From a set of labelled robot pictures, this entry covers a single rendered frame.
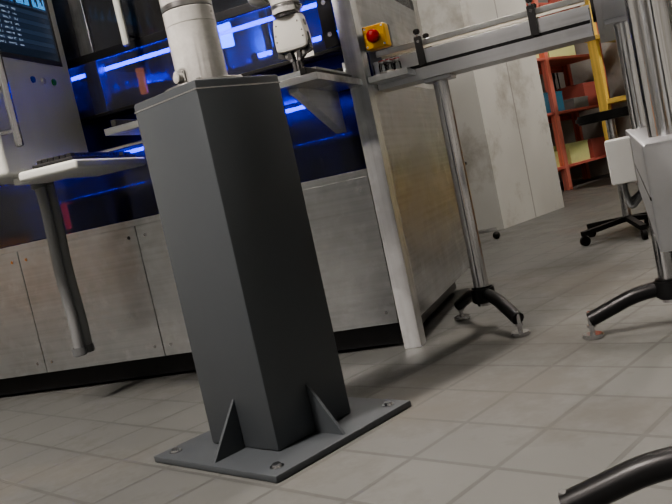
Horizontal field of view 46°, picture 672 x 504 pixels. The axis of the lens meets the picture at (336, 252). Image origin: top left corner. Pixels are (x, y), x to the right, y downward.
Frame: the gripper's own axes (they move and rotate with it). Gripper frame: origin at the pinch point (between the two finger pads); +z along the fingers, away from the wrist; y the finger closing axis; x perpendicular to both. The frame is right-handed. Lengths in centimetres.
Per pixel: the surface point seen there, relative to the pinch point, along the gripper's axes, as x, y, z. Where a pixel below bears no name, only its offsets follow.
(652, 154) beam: 127, -85, 39
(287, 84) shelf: 16.5, -2.0, 5.8
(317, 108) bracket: -2.0, -2.3, 12.2
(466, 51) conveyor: -34, -43, 3
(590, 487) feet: 108, -70, 84
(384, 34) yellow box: -23.0, -21.3, -6.7
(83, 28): -24, 86, -37
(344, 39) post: -23.6, -8.2, -8.7
